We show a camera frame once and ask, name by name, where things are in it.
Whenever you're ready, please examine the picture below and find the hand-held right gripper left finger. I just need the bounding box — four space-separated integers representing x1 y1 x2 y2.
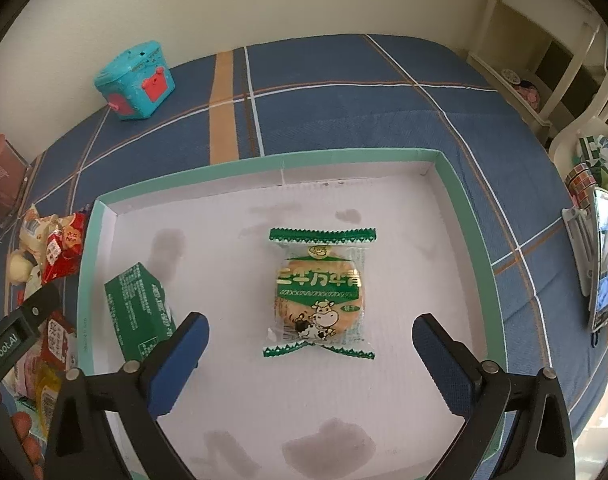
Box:
43 311 211 480

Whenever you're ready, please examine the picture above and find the green carton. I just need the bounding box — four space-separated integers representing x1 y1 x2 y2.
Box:
104 262 177 363

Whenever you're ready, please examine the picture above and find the blue plaid bedsheet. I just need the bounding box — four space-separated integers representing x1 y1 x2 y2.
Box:
0 34 608 441

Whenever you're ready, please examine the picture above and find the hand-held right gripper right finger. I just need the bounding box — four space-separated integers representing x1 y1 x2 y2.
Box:
411 312 577 480

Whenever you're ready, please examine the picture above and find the white chair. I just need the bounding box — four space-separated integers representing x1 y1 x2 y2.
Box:
549 25 608 161

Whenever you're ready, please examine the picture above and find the red-brown snack packet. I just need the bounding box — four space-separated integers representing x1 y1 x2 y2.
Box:
39 310 80 366

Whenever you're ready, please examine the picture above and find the teal toy box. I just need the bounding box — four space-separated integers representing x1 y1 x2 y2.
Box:
94 40 177 122

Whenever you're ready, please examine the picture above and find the yellow snack packet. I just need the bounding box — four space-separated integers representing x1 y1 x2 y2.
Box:
34 362 65 436

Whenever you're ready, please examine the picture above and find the green cracker packet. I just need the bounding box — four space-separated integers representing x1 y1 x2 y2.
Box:
262 226 377 361

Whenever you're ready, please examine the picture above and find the white cardboard box green rim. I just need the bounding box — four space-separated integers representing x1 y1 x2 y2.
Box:
76 147 507 480

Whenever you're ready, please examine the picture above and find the beige bread packet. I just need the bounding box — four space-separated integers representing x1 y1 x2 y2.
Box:
20 204 60 261

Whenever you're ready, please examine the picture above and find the white wooden shelf unit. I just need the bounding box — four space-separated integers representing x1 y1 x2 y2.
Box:
466 0 605 133

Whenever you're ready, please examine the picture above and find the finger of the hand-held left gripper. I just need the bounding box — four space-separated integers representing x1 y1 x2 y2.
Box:
15 284 61 335

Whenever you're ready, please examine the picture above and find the phone on stand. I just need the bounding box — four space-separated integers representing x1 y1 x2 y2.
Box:
561 187 608 332

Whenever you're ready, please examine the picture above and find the red cartoon snack packet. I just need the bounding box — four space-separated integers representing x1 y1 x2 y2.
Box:
41 212 87 286

